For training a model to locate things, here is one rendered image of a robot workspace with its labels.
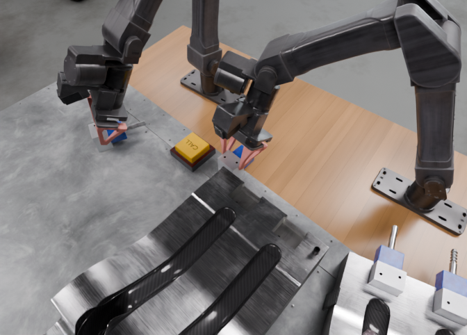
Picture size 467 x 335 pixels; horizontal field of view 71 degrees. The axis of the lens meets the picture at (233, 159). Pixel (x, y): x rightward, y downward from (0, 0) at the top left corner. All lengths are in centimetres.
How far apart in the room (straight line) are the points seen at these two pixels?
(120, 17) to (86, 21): 234
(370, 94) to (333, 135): 143
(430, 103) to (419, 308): 34
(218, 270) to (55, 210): 41
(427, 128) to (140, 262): 54
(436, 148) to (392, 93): 171
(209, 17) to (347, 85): 163
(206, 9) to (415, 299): 70
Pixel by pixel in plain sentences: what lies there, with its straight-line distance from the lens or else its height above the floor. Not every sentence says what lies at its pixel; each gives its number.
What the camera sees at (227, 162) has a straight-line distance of 73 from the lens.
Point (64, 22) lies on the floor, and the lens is 311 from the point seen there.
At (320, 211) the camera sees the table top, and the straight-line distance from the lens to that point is 76.
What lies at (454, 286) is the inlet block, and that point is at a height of 87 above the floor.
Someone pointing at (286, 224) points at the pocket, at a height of 87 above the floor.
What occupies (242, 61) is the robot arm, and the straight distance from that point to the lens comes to 66.
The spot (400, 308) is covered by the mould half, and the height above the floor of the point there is 85.
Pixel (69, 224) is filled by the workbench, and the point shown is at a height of 80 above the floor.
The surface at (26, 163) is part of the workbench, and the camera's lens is 94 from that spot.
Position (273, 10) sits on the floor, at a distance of 298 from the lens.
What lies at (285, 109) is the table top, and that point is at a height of 80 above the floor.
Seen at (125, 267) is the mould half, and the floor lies 91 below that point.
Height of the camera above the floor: 145
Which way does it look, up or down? 54 degrees down
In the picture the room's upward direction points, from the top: straight up
